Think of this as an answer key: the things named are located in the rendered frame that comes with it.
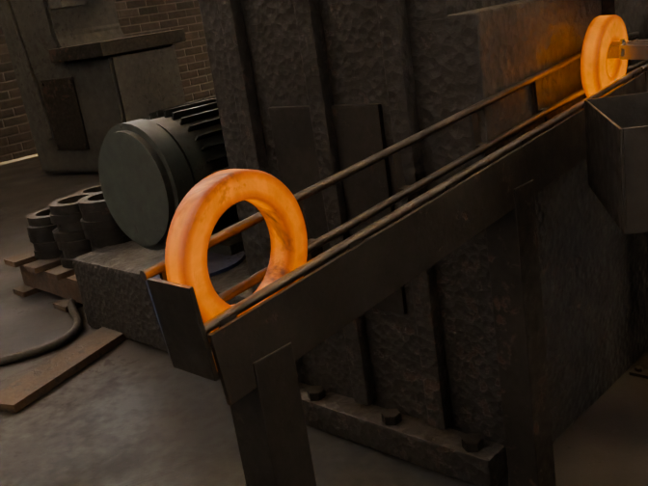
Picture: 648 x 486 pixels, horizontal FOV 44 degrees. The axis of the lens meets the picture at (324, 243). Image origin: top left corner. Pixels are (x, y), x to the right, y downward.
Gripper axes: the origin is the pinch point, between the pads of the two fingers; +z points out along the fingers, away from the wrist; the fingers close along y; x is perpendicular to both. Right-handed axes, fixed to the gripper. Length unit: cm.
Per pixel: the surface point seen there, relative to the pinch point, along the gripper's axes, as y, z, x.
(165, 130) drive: -15, 120, -18
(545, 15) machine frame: -8.7, 7.3, 7.4
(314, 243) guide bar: -77, 3, -13
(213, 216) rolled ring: -96, -1, -3
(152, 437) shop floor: -59, 85, -80
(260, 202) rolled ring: -88, 0, -4
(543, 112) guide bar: -17.6, 3.3, -8.2
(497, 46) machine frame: -25.5, 7.2, 4.3
